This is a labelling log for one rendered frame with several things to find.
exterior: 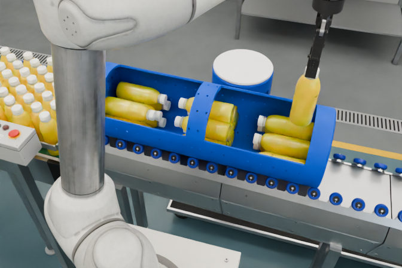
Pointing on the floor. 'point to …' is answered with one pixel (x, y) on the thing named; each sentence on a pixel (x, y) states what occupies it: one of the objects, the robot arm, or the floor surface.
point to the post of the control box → (27, 181)
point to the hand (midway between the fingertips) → (313, 63)
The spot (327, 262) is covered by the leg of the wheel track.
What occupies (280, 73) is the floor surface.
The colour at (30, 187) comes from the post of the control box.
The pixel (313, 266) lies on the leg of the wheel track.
